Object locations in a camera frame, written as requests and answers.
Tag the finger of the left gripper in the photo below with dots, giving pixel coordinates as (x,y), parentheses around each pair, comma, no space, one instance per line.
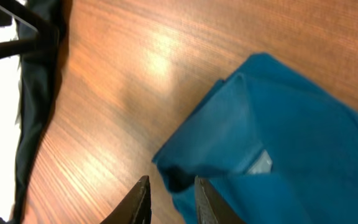
(47,35)

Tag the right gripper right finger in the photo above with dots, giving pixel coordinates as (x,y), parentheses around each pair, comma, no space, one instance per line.
(211,208)

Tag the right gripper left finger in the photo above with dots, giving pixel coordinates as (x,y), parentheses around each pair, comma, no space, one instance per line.
(135,207)

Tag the blue polo shirt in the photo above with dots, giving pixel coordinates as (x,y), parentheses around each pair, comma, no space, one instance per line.
(277,147)

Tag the black garment under shirts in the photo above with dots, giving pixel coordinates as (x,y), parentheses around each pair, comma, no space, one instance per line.
(39,74)

